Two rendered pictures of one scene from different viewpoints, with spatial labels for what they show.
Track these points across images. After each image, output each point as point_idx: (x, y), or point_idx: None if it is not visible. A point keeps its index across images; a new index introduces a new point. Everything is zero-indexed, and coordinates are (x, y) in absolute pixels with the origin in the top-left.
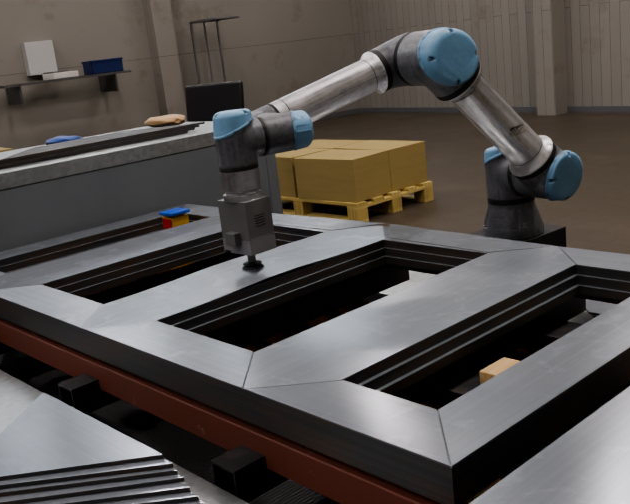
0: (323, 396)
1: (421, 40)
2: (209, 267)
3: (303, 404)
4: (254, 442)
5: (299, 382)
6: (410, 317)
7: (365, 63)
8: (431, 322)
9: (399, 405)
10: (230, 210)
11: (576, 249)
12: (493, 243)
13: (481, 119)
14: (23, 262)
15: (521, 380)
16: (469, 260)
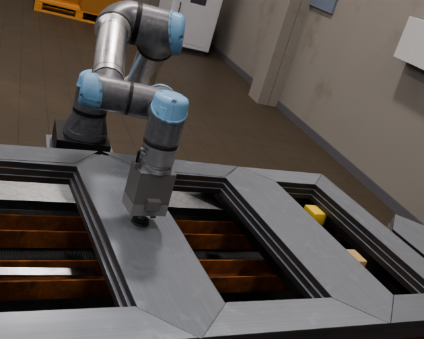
0: (412, 308)
1: (170, 20)
2: (107, 231)
3: (420, 316)
4: None
5: (390, 305)
6: (315, 241)
7: (122, 25)
8: (328, 241)
9: None
10: (155, 181)
11: (251, 168)
12: (208, 167)
13: (154, 72)
14: None
15: (416, 264)
16: (213, 183)
